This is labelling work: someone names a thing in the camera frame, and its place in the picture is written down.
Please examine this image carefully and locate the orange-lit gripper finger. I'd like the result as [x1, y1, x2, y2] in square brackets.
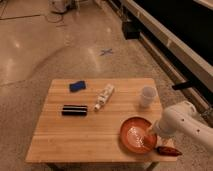
[143, 132, 153, 146]

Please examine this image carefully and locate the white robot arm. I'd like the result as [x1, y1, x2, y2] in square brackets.
[145, 101, 213, 154]

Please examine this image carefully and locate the red chili pepper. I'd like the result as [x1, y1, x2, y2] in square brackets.
[157, 146, 181, 156]

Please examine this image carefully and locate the clear plastic cup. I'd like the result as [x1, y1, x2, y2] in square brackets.
[140, 86, 157, 107]

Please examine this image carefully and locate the white tube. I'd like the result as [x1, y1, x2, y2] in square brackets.
[94, 84, 115, 111]

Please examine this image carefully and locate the wooden table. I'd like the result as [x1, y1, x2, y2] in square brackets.
[25, 78, 177, 164]

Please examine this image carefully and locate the black rectangular case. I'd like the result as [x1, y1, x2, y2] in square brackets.
[61, 105, 87, 116]

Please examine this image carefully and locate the blue sponge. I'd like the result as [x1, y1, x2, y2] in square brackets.
[69, 81, 86, 92]

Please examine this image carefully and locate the black box on floor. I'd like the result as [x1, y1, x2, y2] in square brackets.
[122, 22, 140, 40]

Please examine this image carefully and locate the white machine in background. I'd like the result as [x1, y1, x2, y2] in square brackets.
[49, 0, 75, 13]

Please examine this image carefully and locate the cable on floor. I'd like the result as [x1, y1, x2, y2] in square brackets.
[45, 11, 66, 28]

